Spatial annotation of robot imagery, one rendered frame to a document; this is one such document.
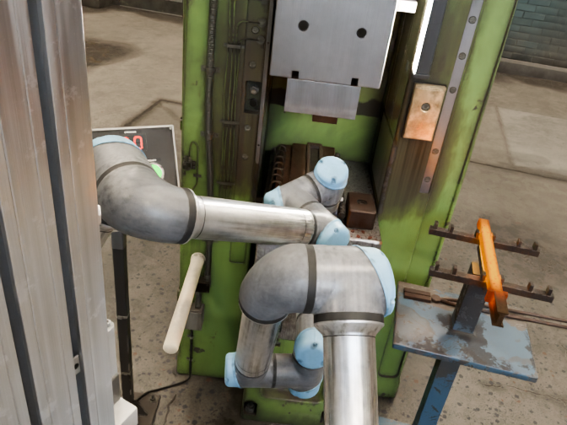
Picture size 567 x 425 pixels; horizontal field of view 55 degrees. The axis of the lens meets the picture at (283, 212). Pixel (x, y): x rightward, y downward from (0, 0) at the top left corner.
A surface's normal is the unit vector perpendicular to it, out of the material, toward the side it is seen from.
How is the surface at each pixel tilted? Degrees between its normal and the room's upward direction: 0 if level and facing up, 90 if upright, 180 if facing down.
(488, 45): 90
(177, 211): 53
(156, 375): 0
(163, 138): 60
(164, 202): 45
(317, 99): 90
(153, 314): 0
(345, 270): 35
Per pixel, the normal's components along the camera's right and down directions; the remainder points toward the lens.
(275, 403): -0.05, 0.51
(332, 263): 0.14, -0.53
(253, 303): -0.65, 0.36
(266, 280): -0.59, -0.15
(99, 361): 0.87, 0.34
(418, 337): 0.11, -0.84
